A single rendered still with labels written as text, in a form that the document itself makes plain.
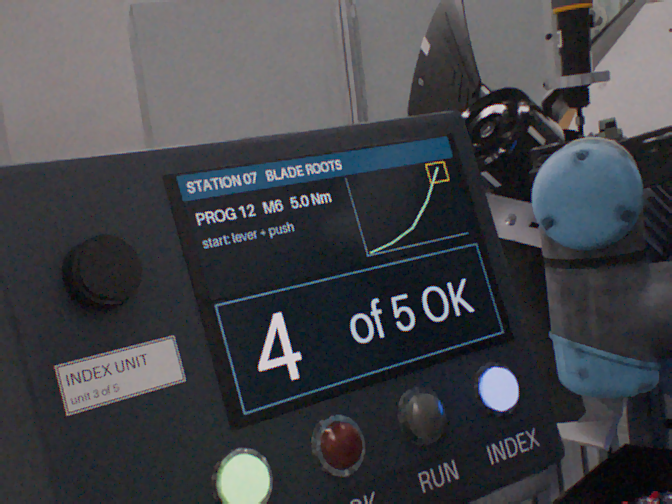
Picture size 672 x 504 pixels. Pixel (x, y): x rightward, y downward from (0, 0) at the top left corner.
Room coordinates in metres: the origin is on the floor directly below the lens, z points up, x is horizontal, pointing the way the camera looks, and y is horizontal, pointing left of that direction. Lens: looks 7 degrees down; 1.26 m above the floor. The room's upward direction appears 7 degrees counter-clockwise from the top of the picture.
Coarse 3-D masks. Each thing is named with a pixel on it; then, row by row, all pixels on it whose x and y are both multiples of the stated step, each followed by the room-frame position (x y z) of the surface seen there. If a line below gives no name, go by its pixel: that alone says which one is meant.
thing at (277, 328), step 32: (288, 288) 0.46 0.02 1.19; (224, 320) 0.44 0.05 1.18; (256, 320) 0.45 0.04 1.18; (288, 320) 0.45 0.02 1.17; (256, 352) 0.44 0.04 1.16; (288, 352) 0.45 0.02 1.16; (320, 352) 0.46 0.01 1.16; (256, 384) 0.44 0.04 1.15; (288, 384) 0.44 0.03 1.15; (320, 384) 0.45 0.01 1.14
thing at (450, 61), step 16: (448, 0) 1.53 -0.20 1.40; (448, 16) 1.51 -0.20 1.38; (464, 16) 1.46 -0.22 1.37; (432, 32) 1.56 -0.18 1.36; (448, 32) 1.50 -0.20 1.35; (464, 32) 1.44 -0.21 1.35; (432, 48) 1.55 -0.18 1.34; (448, 48) 1.49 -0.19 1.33; (464, 48) 1.44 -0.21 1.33; (416, 64) 1.60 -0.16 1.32; (432, 64) 1.55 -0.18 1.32; (448, 64) 1.48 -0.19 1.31; (464, 64) 1.43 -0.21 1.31; (416, 80) 1.60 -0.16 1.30; (432, 80) 1.54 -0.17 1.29; (448, 80) 1.48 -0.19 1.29; (464, 80) 1.43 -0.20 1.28; (480, 80) 1.38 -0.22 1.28; (416, 96) 1.60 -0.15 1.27; (432, 96) 1.55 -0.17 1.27; (448, 96) 1.49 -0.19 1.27; (464, 96) 1.43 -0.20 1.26; (416, 112) 1.60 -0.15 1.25; (432, 112) 1.55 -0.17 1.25
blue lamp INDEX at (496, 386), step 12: (480, 372) 0.50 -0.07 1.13; (492, 372) 0.50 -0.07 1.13; (504, 372) 0.51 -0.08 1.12; (480, 384) 0.50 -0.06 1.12; (492, 384) 0.50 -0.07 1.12; (504, 384) 0.50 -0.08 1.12; (516, 384) 0.51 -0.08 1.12; (480, 396) 0.50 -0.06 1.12; (492, 396) 0.50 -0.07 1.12; (504, 396) 0.50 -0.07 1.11; (516, 396) 0.51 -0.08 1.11; (492, 408) 0.50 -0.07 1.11; (504, 408) 0.50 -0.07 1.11
